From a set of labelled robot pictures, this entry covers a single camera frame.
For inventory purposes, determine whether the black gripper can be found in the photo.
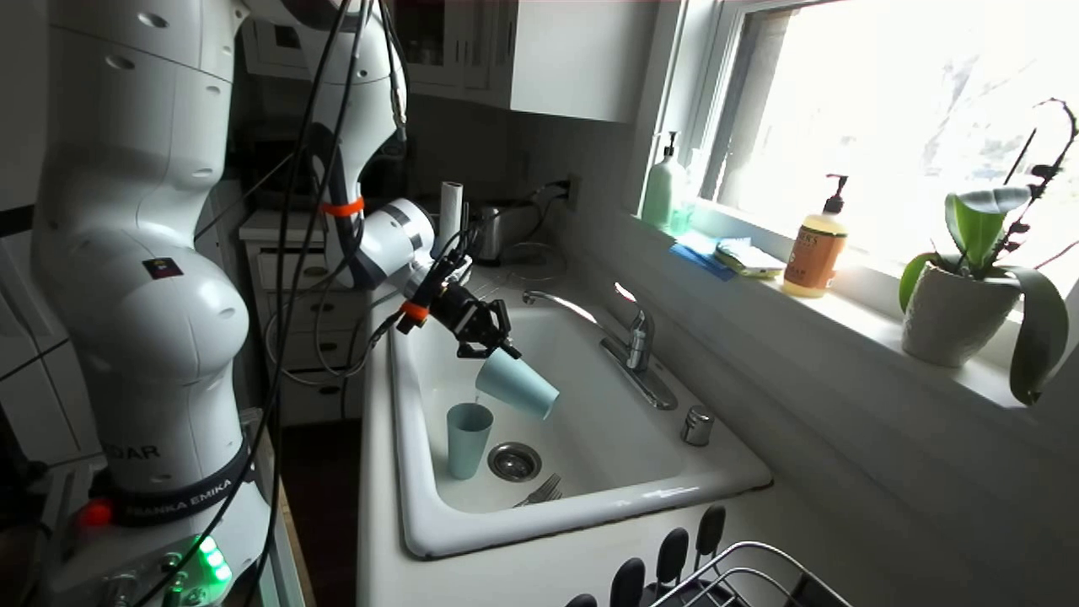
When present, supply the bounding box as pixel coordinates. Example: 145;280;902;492
423;264;527;362

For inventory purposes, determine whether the teal plastic cup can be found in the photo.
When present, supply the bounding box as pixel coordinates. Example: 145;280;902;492
446;397;495;486
471;344;562;426

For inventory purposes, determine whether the chrome sink faucet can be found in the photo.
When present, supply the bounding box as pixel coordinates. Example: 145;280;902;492
518;283;684;414

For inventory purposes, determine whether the metal sink drain strainer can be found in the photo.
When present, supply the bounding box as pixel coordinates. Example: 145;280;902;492
484;440;546;486

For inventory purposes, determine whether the white kitchen sink basin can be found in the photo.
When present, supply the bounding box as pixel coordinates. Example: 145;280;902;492
384;283;777;564

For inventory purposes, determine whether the chrome sink knob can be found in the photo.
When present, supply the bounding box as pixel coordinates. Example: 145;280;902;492
676;400;719;452

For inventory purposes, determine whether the steel canister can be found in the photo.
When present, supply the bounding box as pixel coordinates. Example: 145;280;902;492
466;199;509;270

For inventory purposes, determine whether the silver metal fork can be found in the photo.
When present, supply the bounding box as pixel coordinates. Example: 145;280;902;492
517;473;566;509

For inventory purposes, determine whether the white drawer cabinet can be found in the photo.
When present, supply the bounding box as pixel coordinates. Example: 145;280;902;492
237;208;392;431

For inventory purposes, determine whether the green soap pump bottle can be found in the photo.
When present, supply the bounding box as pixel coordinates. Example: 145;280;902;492
638;128;676;236

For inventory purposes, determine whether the yellow sponge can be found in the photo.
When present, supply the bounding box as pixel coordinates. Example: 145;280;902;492
710;232;789;283

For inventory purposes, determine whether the white tray with oval holes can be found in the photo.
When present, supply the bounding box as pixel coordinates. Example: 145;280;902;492
551;501;736;607

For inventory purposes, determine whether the white upper cabinet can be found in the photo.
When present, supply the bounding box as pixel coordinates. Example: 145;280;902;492
384;0;662;125

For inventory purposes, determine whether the amber soap pump bottle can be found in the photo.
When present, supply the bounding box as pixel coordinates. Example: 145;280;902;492
777;171;852;300

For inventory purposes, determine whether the potted orchid plant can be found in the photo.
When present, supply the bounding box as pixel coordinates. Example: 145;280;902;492
894;96;1079;409

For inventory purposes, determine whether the white framed window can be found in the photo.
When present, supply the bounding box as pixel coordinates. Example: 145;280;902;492
669;0;1079;280

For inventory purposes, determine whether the orange cable strap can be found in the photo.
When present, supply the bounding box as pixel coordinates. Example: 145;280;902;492
319;191;372;223
399;298;433;335

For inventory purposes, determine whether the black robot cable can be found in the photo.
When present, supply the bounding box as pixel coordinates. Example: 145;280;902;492
138;0;392;607
258;220;478;391

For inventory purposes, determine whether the wire dish rack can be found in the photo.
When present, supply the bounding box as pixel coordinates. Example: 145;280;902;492
645;535;856;607

